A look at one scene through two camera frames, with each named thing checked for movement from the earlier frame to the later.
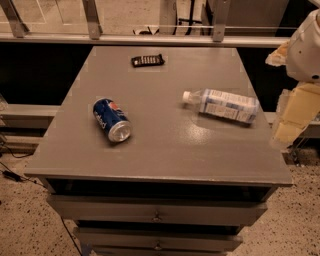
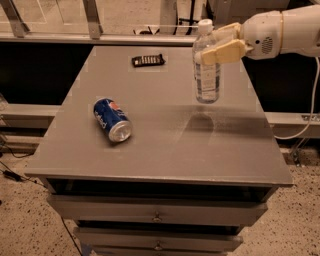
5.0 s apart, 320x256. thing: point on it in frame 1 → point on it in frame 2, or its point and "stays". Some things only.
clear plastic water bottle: x=225 y=105 → x=207 y=75
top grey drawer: x=157 y=209 stays
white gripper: x=304 y=55 → x=261 y=35
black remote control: x=145 y=61 stays
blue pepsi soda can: x=112 y=120 stays
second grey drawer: x=158 y=239 stays
